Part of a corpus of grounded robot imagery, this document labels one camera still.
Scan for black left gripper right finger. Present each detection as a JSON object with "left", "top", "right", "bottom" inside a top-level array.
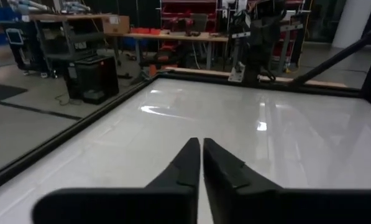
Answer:
[{"left": 203, "top": 138, "right": 371, "bottom": 224}]

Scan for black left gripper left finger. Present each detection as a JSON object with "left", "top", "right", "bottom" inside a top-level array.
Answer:
[{"left": 32, "top": 137, "right": 201, "bottom": 224}]

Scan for red tool shelf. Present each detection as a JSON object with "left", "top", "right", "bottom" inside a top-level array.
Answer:
[{"left": 159, "top": 0, "right": 219, "bottom": 33}]

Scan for black computer tower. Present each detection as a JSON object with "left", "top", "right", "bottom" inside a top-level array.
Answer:
[{"left": 63, "top": 55, "right": 121, "bottom": 106}]

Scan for wooden work table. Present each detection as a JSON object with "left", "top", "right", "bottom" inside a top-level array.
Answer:
[{"left": 105, "top": 30, "right": 230, "bottom": 71}]

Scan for red trays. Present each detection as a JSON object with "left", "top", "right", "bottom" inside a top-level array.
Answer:
[{"left": 130, "top": 27, "right": 162, "bottom": 35}]

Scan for cardboard box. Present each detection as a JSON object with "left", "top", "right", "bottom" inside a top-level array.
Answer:
[{"left": 101, "top": 15, "right": 131, "bottom": 35}]

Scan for wooden workbench with shelves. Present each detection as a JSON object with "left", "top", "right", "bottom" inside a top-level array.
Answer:
[{"left": 29, "top": 12, "right": 112, "bottom": 63}]

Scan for black floor mat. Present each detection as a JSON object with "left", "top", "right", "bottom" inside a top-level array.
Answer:
[{"left": 0, "top": 81, "right": 28, "bottom": 101}]

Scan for white pillar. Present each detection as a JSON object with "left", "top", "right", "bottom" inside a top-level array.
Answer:
[{"left": 331, "top": 0, "right": 371, "bottom": 49}]

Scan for white tablet screen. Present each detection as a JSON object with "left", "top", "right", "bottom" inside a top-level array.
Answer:
[{"left": 5, "top": 27, "right": 25, "bottom": 46}]

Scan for blue storage bin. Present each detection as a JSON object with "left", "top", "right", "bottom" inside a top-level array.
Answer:
[{"left": 0, "top": 6, "right": 23, "bottom": 23}]

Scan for black table edge frame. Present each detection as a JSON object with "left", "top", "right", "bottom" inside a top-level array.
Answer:
[{"left": 0, "top": 70, "right": 371, "bottom": 196}]

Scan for white mounting bracket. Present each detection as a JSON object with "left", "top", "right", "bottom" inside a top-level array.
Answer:
[{"left": 227, "top": 61, "right": 246, "bottom": 83}]

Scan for black diagonal frame strut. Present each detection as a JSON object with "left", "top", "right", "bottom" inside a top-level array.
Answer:
[{"left": 288, "top": 22, "right": 371, "bottom": 87}]

